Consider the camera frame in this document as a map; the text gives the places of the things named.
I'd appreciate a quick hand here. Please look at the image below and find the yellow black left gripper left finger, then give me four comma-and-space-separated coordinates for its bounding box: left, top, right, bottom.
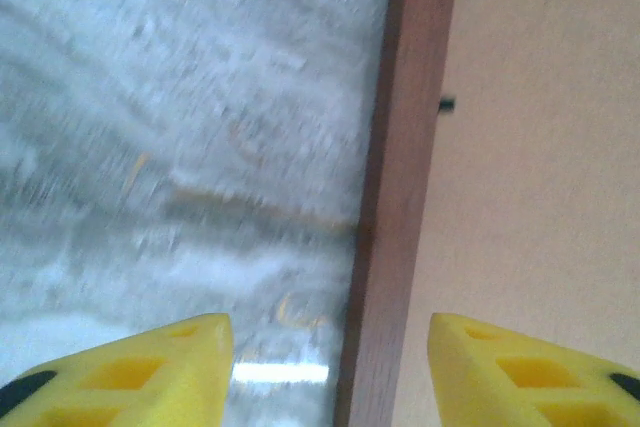
0, 313, 235, 427

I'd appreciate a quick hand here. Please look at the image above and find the brown fibreboard backing board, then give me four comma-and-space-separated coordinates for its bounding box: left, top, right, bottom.
394, 0, 640, 427

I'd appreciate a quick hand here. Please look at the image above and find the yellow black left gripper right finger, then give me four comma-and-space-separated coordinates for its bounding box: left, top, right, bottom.
428, 312, 640, 427

